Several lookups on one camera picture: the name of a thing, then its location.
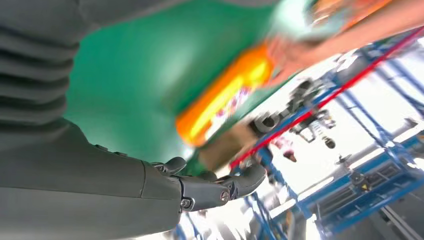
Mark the blue metal rack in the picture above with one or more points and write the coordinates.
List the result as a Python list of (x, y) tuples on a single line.
[(364, 185)]

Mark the red metal bar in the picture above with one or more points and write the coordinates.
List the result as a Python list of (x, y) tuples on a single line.
[(331, 95)]

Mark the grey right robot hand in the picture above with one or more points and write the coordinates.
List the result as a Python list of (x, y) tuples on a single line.
[(82, 192)]

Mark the cardboard box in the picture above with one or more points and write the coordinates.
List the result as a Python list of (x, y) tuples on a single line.
[(225, 149)]

